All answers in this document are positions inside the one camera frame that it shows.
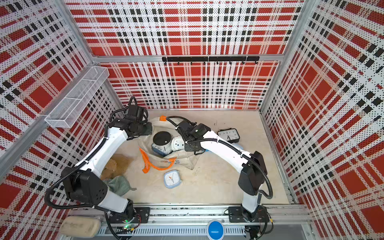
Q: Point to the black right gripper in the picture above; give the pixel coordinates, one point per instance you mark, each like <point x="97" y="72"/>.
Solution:
<point x="188" y="148"/>

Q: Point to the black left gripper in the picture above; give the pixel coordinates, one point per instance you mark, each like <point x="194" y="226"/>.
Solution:
<point x="148" y="131"/>

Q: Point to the beige canvas bag orange handles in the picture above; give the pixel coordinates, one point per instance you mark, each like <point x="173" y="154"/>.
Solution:
<point x="154" y="161"/>

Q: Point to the black rectangular alarm clock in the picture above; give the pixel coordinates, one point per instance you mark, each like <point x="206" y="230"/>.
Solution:
<point x="230" y="135"/>

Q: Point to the light blue square alarm clock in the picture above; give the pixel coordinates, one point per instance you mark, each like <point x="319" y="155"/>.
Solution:
<point x="172" y="179"/>

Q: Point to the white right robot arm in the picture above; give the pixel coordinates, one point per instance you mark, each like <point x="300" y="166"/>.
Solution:
<point x="253" y="175"/>

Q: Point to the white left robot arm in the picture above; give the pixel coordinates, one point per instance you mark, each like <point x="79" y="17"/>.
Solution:
<point x="83" y="182"/>

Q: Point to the white oval clock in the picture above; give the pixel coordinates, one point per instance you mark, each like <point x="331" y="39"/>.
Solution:
<point x="177" y="144"/>

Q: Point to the black and white round clock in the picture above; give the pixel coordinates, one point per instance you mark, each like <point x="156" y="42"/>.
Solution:
<point x="162" y="139"/>

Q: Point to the dark blue square alarm clock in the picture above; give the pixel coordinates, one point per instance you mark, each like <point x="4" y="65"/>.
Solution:
<point x="162" y="150"/>

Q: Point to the brown teddy bear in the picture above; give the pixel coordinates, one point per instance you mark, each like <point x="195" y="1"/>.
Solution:
<point x="116" y="166"/>

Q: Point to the blue round button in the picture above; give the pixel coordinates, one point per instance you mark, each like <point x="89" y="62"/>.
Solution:
<point x="215" y="230"/>

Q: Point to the beige sponge block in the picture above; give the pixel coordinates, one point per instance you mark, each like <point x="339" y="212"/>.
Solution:
<point x="80" y="227"/>

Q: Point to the white wire mesh basket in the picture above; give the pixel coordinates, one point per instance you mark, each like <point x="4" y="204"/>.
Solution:
<point x="68" y="110"/>

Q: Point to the black hook rail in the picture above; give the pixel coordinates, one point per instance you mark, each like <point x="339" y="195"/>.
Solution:
<point x="211" y="59"/>

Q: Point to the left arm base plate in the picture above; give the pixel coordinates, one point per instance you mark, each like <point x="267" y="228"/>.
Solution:
<point x="132" y="216"/>

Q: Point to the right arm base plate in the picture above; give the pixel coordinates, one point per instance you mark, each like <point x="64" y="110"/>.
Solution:
<point x="241" y="215"/>

